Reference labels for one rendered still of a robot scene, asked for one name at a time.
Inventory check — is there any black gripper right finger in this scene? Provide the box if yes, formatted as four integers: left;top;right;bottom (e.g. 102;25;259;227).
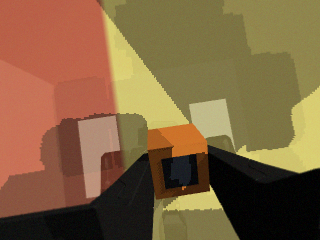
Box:
207;145;320;240

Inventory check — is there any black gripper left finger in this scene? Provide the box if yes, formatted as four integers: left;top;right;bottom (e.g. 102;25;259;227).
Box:
0;153;155;240

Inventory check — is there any orange block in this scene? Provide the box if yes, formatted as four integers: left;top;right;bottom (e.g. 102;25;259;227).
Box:
148;123;210;200

